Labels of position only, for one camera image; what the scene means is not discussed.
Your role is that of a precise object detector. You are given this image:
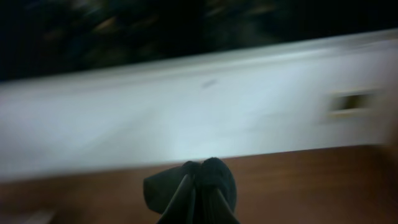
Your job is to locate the black Nike t-shirt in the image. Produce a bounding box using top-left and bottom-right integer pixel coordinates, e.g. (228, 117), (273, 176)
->
(143, 157), (237, 223)

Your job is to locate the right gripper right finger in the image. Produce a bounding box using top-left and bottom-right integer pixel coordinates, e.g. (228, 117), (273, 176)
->
(202, 188), (239, 224)

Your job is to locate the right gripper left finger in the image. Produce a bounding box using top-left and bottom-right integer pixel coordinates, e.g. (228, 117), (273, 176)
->
(157, 175), (195, 224)

